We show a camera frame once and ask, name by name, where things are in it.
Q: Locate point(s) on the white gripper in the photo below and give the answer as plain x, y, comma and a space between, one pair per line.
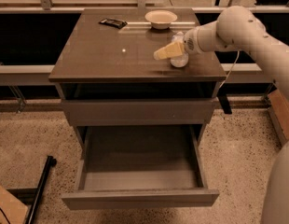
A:
191, 43

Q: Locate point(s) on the clear plastic water bottle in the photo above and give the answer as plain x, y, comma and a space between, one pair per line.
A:
179, 61

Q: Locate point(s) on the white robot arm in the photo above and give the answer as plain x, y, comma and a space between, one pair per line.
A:
237, 28

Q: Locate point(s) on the grey drawer cabinet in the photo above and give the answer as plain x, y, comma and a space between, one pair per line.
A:
101, 62

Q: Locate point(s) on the grey top drawer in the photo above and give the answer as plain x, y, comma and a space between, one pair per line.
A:
137, 112

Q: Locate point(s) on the open grey middle drawer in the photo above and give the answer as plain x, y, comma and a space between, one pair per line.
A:
125, 167

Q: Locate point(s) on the white paper bowl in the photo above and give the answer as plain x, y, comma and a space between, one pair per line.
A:
160, 19

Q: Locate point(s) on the black snack packet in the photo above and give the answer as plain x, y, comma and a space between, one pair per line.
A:
119, 24

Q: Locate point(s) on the metal railing beam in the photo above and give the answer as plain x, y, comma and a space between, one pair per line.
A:
33, 75

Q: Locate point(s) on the cardboard box right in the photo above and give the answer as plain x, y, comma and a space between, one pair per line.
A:
279, 112

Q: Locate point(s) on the cardboard box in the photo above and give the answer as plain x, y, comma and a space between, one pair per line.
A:
12, 210
279, 112

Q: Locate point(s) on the cardboard box bottom left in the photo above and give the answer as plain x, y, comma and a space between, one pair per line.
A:
12, 210

